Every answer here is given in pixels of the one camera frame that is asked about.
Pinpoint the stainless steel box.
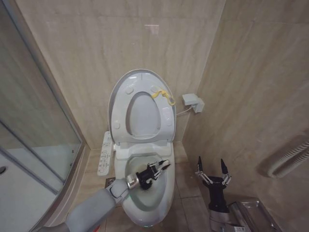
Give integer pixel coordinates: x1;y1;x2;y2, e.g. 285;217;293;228
227;196;284;232

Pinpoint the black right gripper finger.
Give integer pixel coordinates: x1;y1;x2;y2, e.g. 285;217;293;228
195;156;211;186
220;158;232;187

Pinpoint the white ceramic toilet bowl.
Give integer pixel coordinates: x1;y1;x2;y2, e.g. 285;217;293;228
113;142;175;229

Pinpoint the glass shower enclosure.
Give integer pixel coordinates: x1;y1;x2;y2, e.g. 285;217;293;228
0;0;85;232

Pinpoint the white power cable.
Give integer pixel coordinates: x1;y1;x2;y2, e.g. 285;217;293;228
175;105;194;116

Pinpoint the grey wall socket box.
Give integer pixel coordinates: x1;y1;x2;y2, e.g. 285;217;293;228
181;93;206;114

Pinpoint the white ribbed wall bar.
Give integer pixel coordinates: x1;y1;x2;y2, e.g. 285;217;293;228
257;131;309;180

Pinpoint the white toilet seat ring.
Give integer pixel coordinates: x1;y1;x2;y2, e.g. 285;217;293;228
112;72;177;146

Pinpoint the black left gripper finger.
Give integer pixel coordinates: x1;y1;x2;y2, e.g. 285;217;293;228
147;159;172;170
153;163;170;180

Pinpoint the white bidet control panel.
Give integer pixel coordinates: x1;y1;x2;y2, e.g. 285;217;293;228
97;130;114;177

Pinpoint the yellow strap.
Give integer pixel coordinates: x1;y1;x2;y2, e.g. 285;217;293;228
151;86;176;106

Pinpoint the white toilet lid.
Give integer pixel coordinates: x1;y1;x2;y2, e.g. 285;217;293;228
107;69;178;146

